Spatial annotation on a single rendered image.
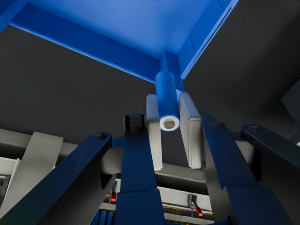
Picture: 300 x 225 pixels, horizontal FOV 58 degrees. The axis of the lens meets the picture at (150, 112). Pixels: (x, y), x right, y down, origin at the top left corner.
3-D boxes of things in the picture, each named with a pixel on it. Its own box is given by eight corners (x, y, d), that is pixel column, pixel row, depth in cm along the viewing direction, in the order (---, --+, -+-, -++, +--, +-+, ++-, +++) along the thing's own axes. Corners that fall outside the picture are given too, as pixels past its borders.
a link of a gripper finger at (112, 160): (149, 174, 14) (89, 177, 14) (149, 137, 18) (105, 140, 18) (147, 147, 13) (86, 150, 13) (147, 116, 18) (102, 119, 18)
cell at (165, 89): (168, 88, 27) (173, 136, 22) (152, 81, 26) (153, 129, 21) (177, 74, 26) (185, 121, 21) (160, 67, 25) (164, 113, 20)
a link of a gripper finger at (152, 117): (162, 170, 15) (149, 171, 15) (158, 129, 22) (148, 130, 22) (160, 120, 14) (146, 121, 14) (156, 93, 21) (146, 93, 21)
